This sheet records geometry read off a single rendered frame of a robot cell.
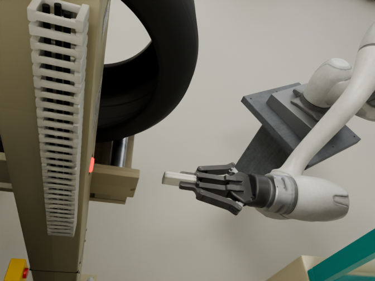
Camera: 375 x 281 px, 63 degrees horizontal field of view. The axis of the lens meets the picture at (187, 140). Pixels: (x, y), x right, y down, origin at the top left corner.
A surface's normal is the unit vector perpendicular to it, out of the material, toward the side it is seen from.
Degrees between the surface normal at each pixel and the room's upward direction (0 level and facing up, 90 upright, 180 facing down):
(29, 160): 90
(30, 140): 90
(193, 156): 0
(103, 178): 90
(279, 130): 0
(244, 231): 0
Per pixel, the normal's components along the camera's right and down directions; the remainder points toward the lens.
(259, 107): 0.28, -0.65
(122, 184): 0.04, 0.74
